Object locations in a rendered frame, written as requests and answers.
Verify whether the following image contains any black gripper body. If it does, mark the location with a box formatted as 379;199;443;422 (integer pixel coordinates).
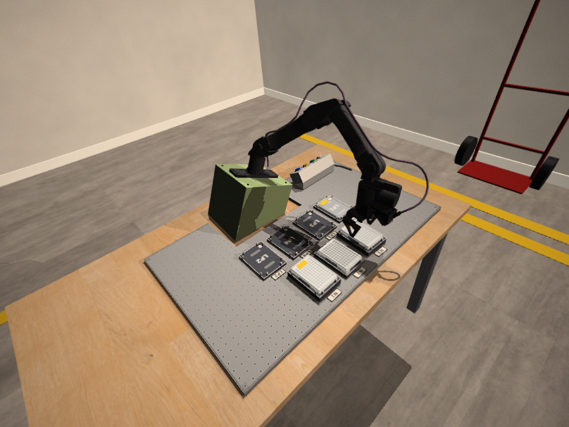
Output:
342;197;375;226

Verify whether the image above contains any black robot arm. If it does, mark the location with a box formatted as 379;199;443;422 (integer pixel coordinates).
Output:
229;99;402;226

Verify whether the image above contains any white control panel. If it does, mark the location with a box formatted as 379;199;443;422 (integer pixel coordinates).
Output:
290;154;352;190

